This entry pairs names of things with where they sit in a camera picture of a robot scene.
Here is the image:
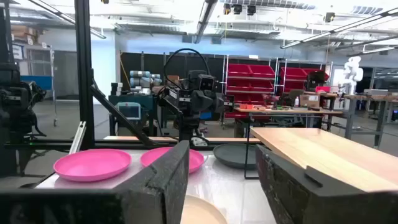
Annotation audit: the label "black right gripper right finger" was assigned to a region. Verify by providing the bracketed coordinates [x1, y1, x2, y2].
[255, 144, 398, 224]

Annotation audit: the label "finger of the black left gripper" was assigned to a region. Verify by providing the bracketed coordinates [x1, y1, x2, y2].
[214, 96, 225, 113]
[192, 90, 215, 113]

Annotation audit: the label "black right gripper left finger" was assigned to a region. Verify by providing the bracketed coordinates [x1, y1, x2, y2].
[0, 139, 190, 224]

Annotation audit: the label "magenta plastic plate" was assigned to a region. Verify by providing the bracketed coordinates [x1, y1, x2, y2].
[53, 148, 132, 183]
[139, 146, 205, 174]

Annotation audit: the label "dark grey plastic plate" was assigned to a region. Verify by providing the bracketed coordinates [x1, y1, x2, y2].
[213, 142, 259, 170]

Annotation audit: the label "beige plastic plate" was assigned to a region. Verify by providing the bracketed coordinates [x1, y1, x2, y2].
[180, 194, 228, 224]

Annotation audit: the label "wooden shelf black metal legs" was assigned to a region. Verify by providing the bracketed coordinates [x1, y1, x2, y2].
[244, 126, 398, 193]

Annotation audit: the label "teal cart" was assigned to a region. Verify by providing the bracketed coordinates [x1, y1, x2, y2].
[108, 93, 158, 137]

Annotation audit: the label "red bin rack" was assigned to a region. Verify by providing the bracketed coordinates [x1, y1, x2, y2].
[222, 54, 277, 121]
[276, 58, 332, 94]

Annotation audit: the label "small monitor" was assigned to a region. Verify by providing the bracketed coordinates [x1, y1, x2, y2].
[115, 101, 142, 121]

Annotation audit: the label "wooden workbench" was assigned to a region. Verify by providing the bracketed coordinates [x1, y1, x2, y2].
[341, 91, 398, 149]
[233, 105, 343, 138]

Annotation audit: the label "silver aluminium bar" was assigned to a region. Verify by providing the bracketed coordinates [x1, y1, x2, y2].
[68, 121, 87, 155]

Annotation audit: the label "ceiling light strip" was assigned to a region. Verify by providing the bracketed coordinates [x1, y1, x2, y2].
[27, 0, 107, 40]
[193, 0, 218, 44]
[279, 7, 398, 50]

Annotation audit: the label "cardboard box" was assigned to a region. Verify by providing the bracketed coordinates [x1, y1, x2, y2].
[300, 94, 321, 109]

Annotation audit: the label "black equipment stand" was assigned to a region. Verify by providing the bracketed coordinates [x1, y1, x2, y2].
[0, 62, 47, 178]

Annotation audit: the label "white humanoid robot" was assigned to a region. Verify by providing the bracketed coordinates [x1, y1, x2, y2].
[338, 55, 364, 96]

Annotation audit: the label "metal storage rack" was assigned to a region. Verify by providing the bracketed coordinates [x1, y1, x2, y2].
[12, 26, 58, 127]

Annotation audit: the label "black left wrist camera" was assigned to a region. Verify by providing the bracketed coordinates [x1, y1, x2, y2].
[197, 73, 217, 93]

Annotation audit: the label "silver metal bracket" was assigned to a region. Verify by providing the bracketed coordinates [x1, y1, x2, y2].
[190, 136, 208, 147]

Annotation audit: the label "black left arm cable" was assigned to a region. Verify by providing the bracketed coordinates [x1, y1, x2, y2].
[163, 48, 212, 82]

